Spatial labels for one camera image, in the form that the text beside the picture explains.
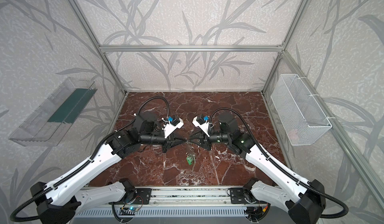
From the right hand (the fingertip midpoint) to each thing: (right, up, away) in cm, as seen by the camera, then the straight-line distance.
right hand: (191, 133), depth 66 cm
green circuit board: (-30, -37, +5) cm, 48 cm away
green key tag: (-2, -16, +14) cm, 21 cm away
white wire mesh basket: (+47, +7, -5) cm, 48 cm away
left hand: (-2, -1, -2) cm, 3 cm away
